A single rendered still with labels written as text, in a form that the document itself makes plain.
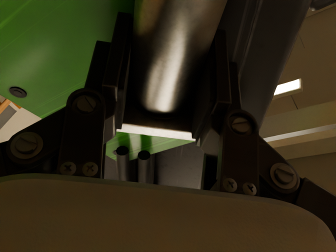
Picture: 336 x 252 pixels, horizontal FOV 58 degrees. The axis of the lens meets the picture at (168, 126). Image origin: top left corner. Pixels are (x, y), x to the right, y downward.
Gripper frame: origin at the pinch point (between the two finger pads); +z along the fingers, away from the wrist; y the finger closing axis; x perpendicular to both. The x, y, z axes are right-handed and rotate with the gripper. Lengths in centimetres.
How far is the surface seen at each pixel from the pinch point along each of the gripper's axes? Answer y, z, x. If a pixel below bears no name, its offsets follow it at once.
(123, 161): -1.5, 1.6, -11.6
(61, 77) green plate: -5.4, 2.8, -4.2
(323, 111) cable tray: 167, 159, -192
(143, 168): 0.1, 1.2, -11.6
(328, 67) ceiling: 315, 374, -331
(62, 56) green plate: -5.1, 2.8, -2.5
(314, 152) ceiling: 244, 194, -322
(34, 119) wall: -205, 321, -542
